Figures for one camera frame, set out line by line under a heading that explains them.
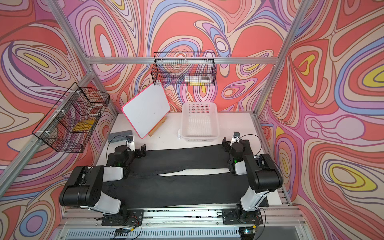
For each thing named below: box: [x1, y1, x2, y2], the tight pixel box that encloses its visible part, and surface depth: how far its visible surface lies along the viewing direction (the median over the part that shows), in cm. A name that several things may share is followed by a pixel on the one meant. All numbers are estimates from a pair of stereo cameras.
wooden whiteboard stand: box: [148, 116, 167, 137], surface depth 108 cm
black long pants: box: [102, 144, 268, 209], surface depth 86 cm
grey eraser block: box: [107, 130, 133, 143], surface depth 106 cm
